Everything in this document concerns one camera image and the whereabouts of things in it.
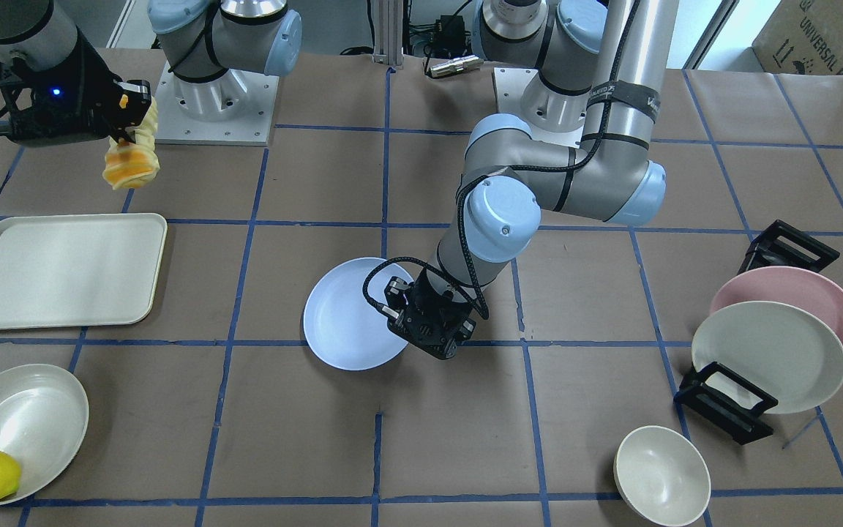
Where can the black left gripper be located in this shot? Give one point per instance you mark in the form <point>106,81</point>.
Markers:
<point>427,298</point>

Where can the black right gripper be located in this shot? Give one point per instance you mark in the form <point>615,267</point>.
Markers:
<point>96,82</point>

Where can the orange striped bread roll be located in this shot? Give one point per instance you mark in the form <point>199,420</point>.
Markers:
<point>132,165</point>

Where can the light blue plate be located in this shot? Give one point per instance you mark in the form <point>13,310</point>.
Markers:
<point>342,329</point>

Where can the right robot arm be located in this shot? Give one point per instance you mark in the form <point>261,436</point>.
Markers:
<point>201,40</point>

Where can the black plate rack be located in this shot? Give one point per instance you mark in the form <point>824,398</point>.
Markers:
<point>717,393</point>

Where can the beige round plate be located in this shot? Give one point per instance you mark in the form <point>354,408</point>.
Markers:
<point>44,415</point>

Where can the beige plate in rack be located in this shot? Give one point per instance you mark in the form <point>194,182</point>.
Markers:
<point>785,351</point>

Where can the pink plate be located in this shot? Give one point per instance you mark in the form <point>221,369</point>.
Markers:
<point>807,290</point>

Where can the white rectangular tray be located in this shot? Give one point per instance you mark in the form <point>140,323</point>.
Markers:
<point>79,269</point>

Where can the silver metal connector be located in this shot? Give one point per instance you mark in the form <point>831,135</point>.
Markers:
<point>453,66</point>

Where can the beige bowl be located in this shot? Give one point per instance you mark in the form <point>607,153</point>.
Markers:
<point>662,476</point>

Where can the cardboard box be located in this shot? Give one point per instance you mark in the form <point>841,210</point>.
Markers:
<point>802,37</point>

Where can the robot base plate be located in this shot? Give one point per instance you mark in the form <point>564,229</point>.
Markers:
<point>552,117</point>

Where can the aluminium frame post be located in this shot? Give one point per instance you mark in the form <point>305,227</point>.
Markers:
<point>388,31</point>

